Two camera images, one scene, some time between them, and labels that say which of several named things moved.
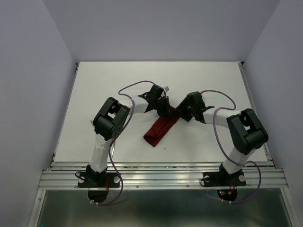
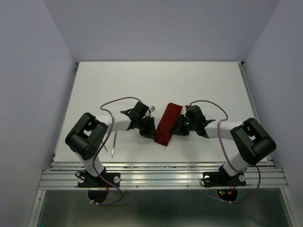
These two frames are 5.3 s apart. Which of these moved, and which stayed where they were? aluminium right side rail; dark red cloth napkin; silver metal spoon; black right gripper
Moved: dark red cloth napkin; black right gripper
Stayed: aluminium right side rail; silver metal spoon
